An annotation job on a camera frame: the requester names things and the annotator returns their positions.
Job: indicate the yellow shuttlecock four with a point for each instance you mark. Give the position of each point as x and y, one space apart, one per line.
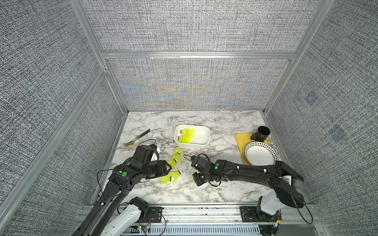
174 161

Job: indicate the black mug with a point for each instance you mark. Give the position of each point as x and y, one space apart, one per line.
261 135

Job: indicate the yellow shuttlecock one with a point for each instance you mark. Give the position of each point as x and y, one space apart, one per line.
188 131

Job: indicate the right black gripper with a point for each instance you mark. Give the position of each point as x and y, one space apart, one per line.
198 183

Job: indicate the black dotted white plate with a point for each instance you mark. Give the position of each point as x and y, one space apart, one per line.
260 154

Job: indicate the yellow shuttlecock three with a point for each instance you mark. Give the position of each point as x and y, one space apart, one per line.
178 151

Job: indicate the white plastic storage box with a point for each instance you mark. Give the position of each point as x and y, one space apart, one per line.
201 140

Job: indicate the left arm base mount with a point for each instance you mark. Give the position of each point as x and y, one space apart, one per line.
151 215

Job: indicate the green handled brush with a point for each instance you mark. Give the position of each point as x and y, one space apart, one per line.
137 138

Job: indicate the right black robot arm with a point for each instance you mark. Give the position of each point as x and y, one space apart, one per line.
285 184

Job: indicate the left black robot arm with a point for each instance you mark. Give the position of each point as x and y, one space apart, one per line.
122 180

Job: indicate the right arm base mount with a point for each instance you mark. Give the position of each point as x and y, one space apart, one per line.
250 214

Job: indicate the yellow tray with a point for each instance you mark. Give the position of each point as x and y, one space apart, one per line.
243 139

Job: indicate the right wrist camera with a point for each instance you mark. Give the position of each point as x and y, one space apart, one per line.
199 163

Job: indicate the yellow shuttlecock two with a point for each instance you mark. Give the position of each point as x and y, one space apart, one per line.
186 139

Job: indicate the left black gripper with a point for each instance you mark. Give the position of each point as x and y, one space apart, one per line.
162 168

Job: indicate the yellow shuttlecock eight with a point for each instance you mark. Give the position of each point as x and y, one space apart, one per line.
171 177

